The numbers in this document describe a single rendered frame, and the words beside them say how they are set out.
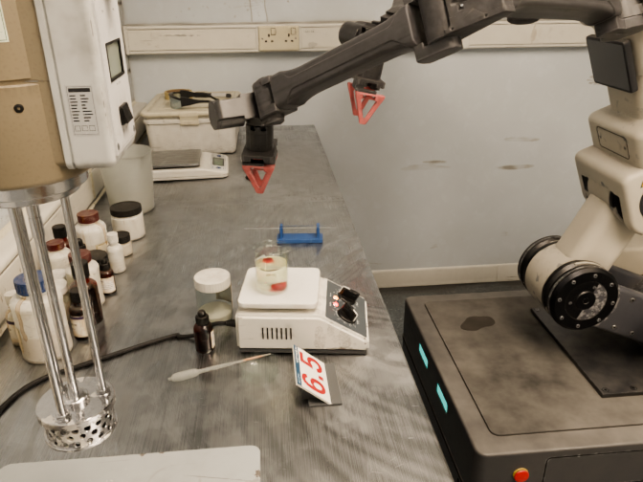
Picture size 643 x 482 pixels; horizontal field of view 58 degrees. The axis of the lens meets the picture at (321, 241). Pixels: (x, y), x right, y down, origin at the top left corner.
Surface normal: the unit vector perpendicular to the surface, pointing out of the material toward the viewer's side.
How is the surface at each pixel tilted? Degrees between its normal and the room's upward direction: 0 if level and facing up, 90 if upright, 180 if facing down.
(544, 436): 0
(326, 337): 90
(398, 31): 81
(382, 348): 0
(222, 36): 90
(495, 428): 0
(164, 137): 93
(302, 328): 90
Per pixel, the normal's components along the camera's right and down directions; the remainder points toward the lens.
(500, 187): 0.10, 0.41
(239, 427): 0.00, -0.91
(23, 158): 0.47, 0.36
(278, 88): -0.66, 0.17
